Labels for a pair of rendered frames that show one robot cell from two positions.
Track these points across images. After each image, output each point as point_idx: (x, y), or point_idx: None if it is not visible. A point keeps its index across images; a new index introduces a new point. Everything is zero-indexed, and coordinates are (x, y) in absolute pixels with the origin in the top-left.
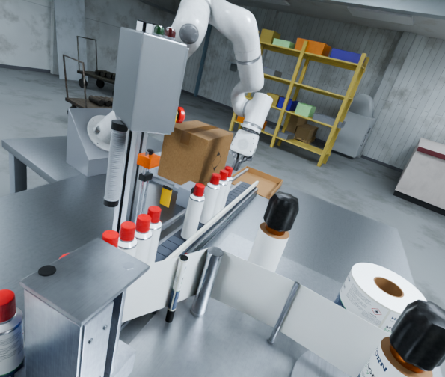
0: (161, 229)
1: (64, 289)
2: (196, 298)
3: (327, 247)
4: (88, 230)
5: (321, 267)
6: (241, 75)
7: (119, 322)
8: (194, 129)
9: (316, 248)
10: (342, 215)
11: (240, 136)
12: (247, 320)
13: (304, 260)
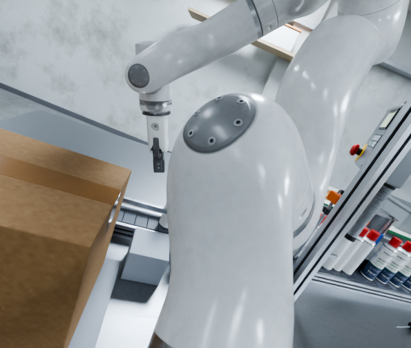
0: None
1: (384, 211)
2: None
3: (128, 163)
4: (302, 344)
5: (164, 175)
6: (239, 48)
7: None
8: (61, 183)
9: (137, 170)
10: (32, 129)
11: (166, 126)
12: None
13: (164, 181)
